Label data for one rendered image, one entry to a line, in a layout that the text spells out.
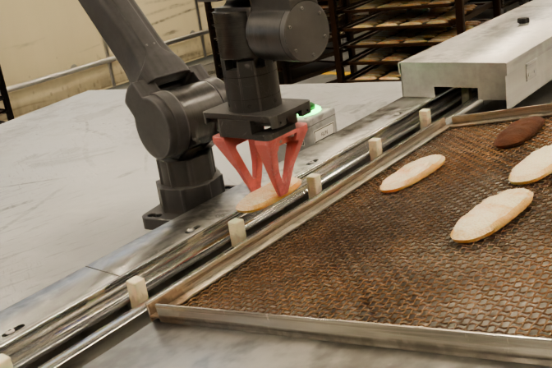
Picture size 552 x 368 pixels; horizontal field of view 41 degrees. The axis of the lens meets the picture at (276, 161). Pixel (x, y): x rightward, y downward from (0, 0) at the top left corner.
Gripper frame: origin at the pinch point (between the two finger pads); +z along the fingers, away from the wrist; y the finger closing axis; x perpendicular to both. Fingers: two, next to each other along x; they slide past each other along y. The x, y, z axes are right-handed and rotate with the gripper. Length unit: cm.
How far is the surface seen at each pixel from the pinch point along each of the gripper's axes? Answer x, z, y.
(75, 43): 285, 40, -441
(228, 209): -2.2, 2.5, -4.5
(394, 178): 1.5, -2.0, 15.3
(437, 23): 214, 21, -91
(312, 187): 7.6, 3.1, 0.0
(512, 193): -4.4, -4.5, 29.6
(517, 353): -25.9, -5.4, 38.5
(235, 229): -6.4, 2.4, 0.3
